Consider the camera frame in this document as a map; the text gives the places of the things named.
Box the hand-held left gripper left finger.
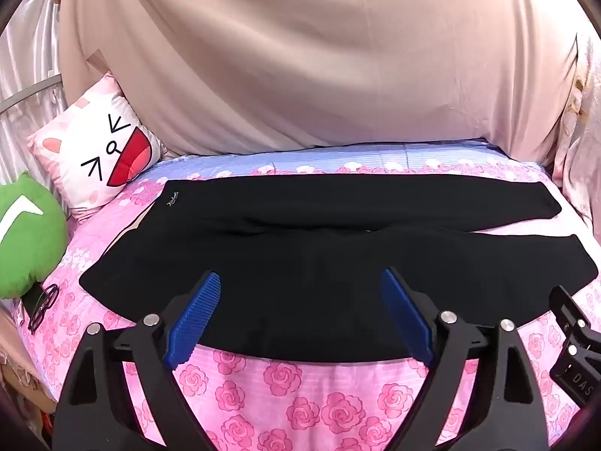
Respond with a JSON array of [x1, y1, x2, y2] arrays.
[[53, 270, 221, 451]]

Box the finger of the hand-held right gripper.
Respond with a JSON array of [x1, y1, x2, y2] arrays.
[[548, 286, 593, 341]]

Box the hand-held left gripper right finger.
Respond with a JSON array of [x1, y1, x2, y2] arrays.
[[379, 268, 571, 451]]

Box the black pants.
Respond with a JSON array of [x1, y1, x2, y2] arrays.
[[79, 173, 598, 362]]

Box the pink floral bed sheet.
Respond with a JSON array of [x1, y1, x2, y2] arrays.
[[14, 138, 601, 451]]

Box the dark-framed eyeglasses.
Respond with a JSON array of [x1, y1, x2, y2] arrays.
[[28, 284, 61, 332]]

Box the pale floral quilt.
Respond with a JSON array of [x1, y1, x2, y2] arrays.
[[551, 33, 601, 226]]

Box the green plush pillow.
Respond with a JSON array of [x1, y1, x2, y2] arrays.
[[0, 171, 69, 300]]

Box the cat face pillow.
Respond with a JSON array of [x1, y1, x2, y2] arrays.
[[27, 71, 167, 224]]

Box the beige hanging cloth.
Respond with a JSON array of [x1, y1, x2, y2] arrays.
[[56, 0, 580, 160]]

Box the white satin curtain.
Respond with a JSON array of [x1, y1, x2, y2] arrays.
[[0, 0, 71, 189]]

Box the metal rail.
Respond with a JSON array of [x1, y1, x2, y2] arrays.
[[0, 77, 62, 114]]

